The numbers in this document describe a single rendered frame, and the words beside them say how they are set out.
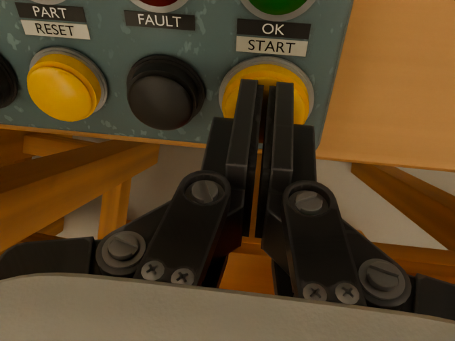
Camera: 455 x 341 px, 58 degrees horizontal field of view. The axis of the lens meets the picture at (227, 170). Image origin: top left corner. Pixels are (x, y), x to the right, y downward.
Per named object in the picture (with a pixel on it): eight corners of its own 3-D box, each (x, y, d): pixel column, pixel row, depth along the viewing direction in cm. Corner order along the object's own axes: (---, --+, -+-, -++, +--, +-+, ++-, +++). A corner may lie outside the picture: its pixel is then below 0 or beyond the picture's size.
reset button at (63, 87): (109, 110, 15) (98, 130, 15) (47, 105, 16) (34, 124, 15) (96, 53, 14) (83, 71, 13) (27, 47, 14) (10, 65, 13)
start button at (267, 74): (301, 132, 15) (302, 153, 14) (223, 125, 15) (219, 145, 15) (315, 62, 13) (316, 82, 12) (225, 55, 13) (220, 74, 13)
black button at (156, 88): (201, 119, 15) (195, 139, 14) (137, 113, 15) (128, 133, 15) (199, 61, 14) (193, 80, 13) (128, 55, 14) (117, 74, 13)
